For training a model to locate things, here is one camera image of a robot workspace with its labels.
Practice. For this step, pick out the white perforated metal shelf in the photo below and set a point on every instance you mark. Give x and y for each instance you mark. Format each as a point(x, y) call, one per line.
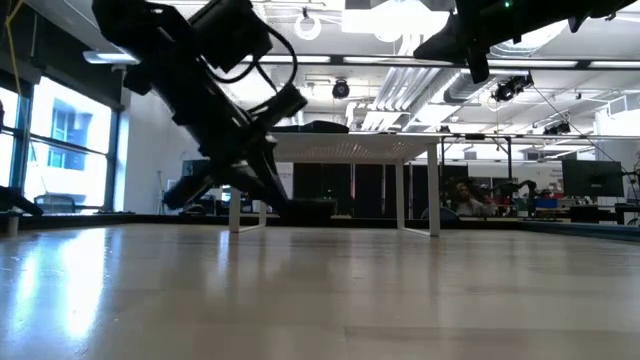
point(350, 147)

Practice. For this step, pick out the dark curved chair part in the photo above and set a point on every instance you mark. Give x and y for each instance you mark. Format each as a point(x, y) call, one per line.
point(12, 200)

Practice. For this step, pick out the black partition panels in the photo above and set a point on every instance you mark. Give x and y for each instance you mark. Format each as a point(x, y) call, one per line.
point(370, 190)

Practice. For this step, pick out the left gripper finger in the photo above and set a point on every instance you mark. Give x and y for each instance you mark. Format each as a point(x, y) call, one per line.
point(192, 187)
point(270, 185)

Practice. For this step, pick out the large window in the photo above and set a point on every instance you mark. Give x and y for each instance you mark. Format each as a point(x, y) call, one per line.
point(75, 150)

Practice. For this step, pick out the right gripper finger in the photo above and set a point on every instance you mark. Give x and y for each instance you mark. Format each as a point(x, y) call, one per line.
point(479, 65)
point(447, 42)

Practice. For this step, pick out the black round ceiling speaker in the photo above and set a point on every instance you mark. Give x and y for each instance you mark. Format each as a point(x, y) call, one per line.
point(341, 89)

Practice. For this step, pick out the long ceiling light fixture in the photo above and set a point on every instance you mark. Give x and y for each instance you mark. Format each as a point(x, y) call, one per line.
point(375, 59)

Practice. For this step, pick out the black background robot arm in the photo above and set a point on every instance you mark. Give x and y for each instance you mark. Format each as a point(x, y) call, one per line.
point(520, 184)

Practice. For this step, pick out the black oval pointed plate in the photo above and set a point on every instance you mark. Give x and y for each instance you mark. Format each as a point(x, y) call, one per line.
point(325, 127)

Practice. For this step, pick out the grey mesh chair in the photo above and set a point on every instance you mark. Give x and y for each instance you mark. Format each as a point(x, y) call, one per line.
point(55, 204)

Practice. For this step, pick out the thin black metal stand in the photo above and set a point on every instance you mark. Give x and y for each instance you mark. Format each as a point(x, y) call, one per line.
point(509, 165)

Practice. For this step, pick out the dark cabinet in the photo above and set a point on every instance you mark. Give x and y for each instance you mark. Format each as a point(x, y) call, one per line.
point(590, 214)

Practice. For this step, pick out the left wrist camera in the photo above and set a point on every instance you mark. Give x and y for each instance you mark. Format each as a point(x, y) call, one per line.
point(285, 105)

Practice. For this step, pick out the black computer monitor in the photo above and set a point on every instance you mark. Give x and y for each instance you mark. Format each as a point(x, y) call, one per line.
point(595, 179)
point(190, 165)

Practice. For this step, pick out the black ceiling camera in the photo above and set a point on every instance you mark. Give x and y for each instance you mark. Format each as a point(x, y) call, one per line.
point(557, 129)
point(510, 89)

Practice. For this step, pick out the blue box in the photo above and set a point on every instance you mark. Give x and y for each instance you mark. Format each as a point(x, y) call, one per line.
point(546, 203)

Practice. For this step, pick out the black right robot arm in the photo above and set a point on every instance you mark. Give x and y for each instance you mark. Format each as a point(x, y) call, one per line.
point(560, 17)

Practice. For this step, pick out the person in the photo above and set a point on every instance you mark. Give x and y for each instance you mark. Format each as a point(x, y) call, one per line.
point(467, 200)

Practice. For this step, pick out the black aluminium table frame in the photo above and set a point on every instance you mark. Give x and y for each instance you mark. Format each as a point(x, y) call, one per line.
point(125, 218)

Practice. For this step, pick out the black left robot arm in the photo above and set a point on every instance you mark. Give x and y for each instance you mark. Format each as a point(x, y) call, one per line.
point(150, 45)

